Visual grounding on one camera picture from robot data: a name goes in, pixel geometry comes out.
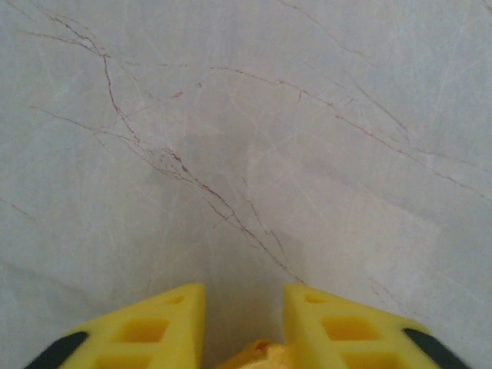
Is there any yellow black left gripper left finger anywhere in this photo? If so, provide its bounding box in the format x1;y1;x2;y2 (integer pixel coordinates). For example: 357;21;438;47
28;283;208;369

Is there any orange t-shirt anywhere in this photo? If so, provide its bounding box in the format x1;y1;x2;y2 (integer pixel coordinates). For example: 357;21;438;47
221;337;292;369

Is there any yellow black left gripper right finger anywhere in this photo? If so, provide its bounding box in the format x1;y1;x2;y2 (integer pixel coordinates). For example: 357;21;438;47
283;282;474;369

